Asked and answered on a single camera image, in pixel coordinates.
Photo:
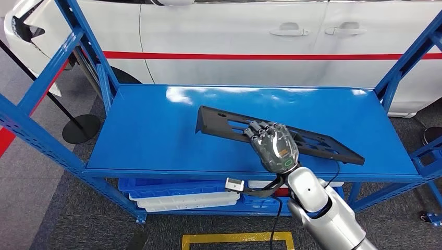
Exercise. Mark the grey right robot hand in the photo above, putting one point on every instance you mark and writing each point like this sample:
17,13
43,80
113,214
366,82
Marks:
276,148

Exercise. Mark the black plastic frame part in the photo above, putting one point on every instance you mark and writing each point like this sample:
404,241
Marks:
214,124

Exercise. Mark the blue metal shelf rack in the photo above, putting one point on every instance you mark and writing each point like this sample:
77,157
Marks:
155,138

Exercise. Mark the yellow floor tape square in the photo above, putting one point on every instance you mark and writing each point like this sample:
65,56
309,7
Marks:
238,237

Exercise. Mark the red barrier belt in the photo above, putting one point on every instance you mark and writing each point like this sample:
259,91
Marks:
241,56

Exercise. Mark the white car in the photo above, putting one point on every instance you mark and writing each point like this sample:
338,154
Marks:
224,34

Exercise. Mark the black round stanchion base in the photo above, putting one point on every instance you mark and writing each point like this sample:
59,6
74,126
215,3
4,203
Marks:
433,135

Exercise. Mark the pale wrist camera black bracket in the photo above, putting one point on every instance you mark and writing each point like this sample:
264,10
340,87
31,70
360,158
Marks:
234,184

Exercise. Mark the black stanchion post with base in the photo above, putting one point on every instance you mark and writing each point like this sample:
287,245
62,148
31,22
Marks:
81,129

